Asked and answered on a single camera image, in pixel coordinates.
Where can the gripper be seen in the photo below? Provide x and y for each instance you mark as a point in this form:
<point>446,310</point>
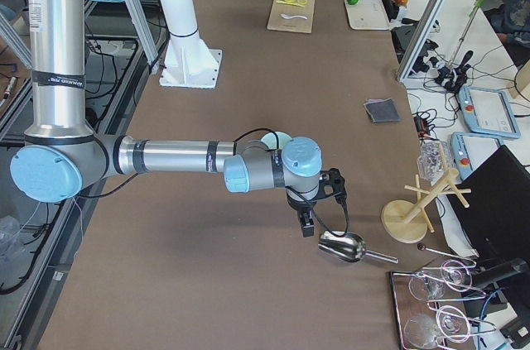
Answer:
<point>300,206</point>

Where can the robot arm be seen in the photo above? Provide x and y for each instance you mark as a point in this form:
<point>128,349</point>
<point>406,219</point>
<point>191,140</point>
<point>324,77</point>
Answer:
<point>64,155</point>

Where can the green bowl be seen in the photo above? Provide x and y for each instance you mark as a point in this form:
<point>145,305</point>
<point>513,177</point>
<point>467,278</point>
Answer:
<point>275,140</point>

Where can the white spoon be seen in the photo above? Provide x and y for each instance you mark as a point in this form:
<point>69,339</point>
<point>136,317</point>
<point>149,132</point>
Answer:
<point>292,17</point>

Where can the steel scoop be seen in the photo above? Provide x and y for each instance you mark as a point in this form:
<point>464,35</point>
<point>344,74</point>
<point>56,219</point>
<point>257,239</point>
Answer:
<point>351,248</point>

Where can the wooden mug tree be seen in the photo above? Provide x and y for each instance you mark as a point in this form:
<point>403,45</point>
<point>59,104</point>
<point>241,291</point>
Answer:
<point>408,222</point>

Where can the grey cloth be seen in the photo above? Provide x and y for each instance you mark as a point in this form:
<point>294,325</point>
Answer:
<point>382,110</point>

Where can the clear plastic container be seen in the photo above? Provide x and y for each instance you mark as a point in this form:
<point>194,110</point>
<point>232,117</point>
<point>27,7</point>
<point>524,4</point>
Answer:
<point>434,158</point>

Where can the wine glass rack tray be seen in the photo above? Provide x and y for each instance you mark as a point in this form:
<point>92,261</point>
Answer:
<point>405,306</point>

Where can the upper wine glass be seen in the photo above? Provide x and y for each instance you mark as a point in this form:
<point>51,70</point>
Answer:
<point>431,283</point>

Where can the lower wine glass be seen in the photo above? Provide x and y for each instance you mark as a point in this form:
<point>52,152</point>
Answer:
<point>447,326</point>

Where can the near teach pendant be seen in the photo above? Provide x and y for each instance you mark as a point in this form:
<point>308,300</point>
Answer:
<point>471,150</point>

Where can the teach pendant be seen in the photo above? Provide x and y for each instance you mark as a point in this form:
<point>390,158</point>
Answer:
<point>487,111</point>
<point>471,150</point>

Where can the black monitor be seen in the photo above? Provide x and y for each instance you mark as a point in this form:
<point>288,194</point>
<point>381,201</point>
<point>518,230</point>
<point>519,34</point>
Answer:
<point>497,220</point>

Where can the wooden cutting board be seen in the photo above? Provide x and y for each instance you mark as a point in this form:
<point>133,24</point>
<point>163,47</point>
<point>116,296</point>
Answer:
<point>276,23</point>

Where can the far teach pendant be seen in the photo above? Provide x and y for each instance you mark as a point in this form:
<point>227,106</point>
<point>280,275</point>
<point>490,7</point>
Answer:
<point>487,111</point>

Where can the cream tray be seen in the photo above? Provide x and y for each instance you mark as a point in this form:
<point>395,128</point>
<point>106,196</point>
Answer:
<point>368,15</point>

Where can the yellow plastic knife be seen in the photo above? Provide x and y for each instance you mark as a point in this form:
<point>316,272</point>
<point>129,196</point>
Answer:
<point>292,3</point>

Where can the grabber stick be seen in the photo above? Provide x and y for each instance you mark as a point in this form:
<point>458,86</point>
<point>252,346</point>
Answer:
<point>477,6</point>

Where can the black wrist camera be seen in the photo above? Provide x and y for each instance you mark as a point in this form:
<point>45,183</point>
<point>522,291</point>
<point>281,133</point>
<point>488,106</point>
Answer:
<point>332,184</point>

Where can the white pedestal column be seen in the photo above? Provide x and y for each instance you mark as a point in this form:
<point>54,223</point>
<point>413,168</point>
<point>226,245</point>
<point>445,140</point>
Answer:
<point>189,62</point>

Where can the aluminium frame post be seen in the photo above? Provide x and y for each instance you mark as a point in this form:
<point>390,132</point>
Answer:
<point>419,37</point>

